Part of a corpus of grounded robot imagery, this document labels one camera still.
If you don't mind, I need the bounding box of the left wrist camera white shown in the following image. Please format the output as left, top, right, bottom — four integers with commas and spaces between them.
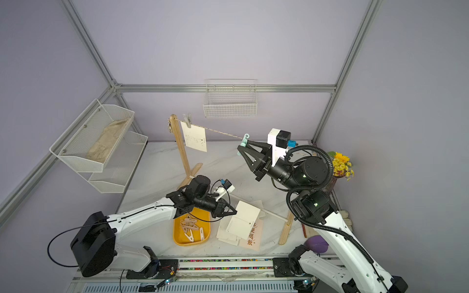
214, 179, 235, 201

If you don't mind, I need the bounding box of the white wire wall basket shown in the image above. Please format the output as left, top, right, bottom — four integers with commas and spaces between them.
203, 79, 258, 118

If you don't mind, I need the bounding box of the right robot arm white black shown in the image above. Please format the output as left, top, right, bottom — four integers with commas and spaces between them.
238, 141, 409, 293

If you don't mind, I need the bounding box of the pink chinese text postcard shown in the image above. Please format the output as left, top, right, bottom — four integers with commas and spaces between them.
238, 219, 264, 251

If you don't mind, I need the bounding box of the yellow plastic tray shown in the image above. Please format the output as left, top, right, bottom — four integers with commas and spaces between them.
173, 208, 211, 246

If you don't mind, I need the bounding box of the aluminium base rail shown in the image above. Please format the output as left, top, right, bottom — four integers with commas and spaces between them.
68, 252, 360, 293

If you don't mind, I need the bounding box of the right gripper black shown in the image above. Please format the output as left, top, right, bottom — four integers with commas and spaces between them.
242, 140, 307, 196

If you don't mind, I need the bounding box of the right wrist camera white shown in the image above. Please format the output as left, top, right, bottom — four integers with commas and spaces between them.
267, 128, 298, 167

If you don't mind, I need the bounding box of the green clothespin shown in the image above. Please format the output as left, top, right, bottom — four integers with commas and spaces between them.
239, 133, 250, 147

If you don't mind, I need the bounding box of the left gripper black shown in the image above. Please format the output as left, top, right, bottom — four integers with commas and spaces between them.
194, 195, 237, 218

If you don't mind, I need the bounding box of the beige cloth in shelf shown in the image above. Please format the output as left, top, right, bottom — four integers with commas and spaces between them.
85, 118, 130, 163

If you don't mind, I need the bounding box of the twine string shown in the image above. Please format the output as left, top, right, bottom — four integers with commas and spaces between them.
203, 126, 244, 140

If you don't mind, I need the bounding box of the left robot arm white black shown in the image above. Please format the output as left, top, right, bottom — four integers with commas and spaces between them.
70, 175, 237, 279

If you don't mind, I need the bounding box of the wooden drying rack frame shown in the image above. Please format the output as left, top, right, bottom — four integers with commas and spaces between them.
167, 114, 305, 246

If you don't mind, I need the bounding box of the grey clothespin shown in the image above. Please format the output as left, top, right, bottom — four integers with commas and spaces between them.
183, 113, 192, 128

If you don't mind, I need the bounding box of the white mesh two-tier shelf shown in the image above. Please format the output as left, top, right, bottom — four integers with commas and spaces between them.
50, 100, 148, 194

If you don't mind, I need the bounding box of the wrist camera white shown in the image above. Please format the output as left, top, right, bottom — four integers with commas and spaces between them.
267, 128, 298, 167
214, 179, 235, 201

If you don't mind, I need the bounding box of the vase with yellow flowers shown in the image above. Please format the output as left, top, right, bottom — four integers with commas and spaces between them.
325, 151, 354, 192

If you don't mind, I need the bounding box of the white clothespin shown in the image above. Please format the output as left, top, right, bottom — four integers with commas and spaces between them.
184, 230, 195, 242
199, 227, 205, 241

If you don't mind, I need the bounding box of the pink clothespin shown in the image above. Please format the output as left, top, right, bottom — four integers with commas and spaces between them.
180, 217, 200, 233

